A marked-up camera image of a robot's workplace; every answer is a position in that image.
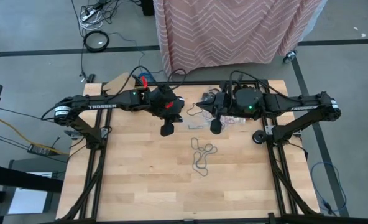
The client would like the blue floor cable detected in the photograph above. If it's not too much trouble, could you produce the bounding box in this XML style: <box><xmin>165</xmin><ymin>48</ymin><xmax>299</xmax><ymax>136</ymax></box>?
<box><xmin>310</xmin><ymin>161</ymin><xmax>349</xmax><ymax>217</ymax></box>

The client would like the yellow cable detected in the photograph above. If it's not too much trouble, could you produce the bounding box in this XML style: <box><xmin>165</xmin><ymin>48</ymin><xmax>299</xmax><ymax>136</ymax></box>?
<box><xmin>0</xmin><ymin>115</ymin><xmax>70</xmax><ymax>156</ymax></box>

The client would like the small black roll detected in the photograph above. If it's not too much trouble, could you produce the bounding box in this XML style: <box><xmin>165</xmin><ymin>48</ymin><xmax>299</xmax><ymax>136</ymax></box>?
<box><xmin>252</xmin><ymin>129</ymin><xmax>269</xmax><ymax>145</ymax></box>

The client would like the black furniture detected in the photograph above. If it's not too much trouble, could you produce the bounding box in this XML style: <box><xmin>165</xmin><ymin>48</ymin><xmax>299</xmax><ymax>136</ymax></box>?
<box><xmin>0</xmin><ymin>158</ymin><xmax>64</xmax><ymax>224</ymax></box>

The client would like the coiled blue cable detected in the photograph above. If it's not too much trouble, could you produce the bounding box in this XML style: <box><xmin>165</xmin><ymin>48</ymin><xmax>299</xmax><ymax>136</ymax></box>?
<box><xmin>137</xmin><ymin>72</ymin><xmax>156</xmax><ymax>83</ymax></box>

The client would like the white power strip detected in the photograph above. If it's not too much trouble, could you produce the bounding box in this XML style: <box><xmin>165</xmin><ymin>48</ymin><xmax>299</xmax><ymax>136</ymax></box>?
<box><xmin>81</xmin><ymin>8</ymin><xmax>98</xmax><ymax>22</ymax></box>

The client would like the pink chevron cloth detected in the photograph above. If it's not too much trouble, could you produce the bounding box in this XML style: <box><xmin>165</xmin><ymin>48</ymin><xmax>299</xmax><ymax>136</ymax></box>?
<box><xmin>153</xmin><ymin>0</ymin><xmax>328</xmax><ymax>80</ymax></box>

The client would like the black box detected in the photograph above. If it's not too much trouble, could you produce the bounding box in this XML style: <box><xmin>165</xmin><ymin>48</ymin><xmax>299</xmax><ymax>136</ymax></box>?
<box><xmin>140</xmin><ymin>0</ymin><xmax>155</xmax><ymax>17</ymax></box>

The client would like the caster wheel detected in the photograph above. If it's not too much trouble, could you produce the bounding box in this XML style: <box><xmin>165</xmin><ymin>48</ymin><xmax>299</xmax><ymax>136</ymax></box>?
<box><xmin>282</xmin><ymin>49</ymin><xmax>298</xmax><ymax>65</ymax></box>

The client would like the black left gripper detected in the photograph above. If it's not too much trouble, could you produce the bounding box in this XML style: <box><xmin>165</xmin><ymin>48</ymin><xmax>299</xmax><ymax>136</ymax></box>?
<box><xmin>148</xmin><ymin>86</ymin><xmax>185</xmax><ymax>138</ymax></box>

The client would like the white cable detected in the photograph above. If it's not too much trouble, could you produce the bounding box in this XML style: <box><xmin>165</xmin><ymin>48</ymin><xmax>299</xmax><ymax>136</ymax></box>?
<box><xmin>79</xmin><ymin>7</ymin><xmax>105</xmax><ymax>31</ymax></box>

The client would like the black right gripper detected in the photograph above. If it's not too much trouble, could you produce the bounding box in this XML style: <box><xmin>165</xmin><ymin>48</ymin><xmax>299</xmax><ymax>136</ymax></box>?
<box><xmin>196</xmin><ymin>91</ymin><xmax>234</xmax><ymax>136</ymax></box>

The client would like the stack of clear zipper bags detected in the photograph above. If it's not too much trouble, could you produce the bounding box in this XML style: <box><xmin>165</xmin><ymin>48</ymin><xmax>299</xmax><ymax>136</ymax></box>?
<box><xmin>183</xmin><ymin>102</ymin><xmax>214</xmax><ymax>132</ymax></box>

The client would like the pile of teal rubber bands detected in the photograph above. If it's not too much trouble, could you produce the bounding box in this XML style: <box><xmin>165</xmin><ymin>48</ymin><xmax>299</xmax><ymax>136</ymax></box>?
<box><xmin>186</xmin><ymin>103</ymin><xmax>219</xmax><ymax>177</ymax></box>

